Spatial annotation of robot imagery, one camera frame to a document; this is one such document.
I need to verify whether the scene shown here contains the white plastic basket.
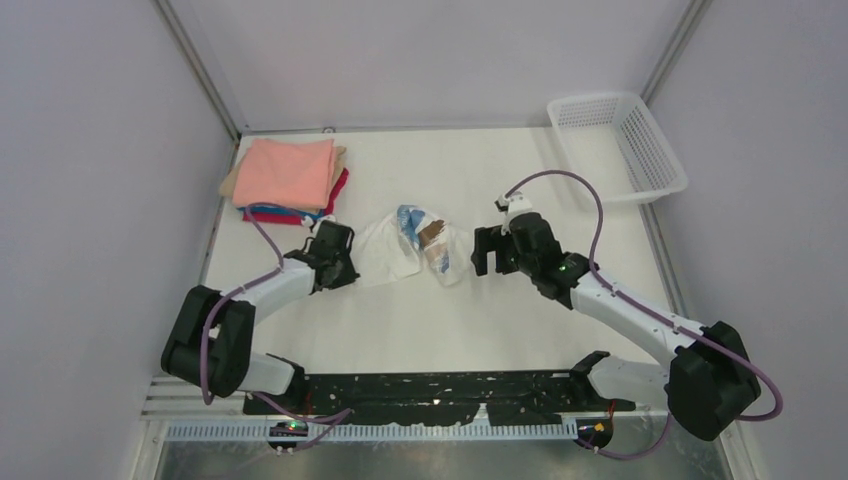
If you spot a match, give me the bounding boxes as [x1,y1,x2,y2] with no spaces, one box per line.
[547,92,689,206]

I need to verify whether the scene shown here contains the blue folded t shirt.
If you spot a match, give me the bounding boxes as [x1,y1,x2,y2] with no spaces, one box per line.
[251,207,325,225]

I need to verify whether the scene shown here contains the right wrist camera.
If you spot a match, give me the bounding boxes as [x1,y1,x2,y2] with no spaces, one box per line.
[495,192,533,215]

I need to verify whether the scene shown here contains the grey aluminium frame rail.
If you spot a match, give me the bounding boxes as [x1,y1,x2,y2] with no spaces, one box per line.
[152,0,241,142]

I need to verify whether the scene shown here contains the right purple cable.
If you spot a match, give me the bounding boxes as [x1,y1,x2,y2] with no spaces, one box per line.
[504,170,784,462]

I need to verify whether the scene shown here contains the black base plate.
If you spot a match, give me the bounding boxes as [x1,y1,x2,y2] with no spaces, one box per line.
[271,370,635,426]

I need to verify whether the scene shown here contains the white slotted cable duct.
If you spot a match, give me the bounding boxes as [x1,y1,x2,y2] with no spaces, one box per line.
[164,418,578,442]

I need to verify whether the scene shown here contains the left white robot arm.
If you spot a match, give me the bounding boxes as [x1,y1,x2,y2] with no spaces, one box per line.
[160,220,359,400]

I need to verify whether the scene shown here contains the white t shirt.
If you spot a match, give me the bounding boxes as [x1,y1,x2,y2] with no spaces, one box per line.
[352,204,472,288]

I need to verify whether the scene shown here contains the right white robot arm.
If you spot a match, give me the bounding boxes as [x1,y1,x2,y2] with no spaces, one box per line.
[470,212,761,441]

